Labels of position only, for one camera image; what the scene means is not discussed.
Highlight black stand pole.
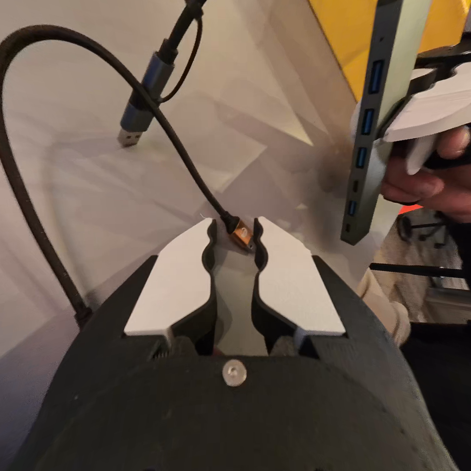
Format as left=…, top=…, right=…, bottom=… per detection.
left=370, top=262, right=471, bottom=279

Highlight black usb cable gold plugs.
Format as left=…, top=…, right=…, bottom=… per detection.
left=0, top=24, right=257, bottom=328

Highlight black chair wheel base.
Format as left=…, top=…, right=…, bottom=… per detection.
left=399, top=211, right=457, bottom=251

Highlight person's right hand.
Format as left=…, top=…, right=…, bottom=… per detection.
left=381, top=125, right=471, bottom=223

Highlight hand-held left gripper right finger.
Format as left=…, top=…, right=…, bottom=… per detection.
left=252, top=216, right=347, bottom=337

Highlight yellow board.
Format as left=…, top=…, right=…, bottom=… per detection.
left=308, top=0, right=471, bottom=103

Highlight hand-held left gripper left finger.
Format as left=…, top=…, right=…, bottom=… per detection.
left=123, top=217, right=218, bottom=337

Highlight grey usb hub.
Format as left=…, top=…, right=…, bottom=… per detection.
left=340, top=0, right=434, bottom=246

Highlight person's beige trousers leg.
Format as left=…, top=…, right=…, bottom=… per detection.
left=356, top=269, right=412, bottom=348

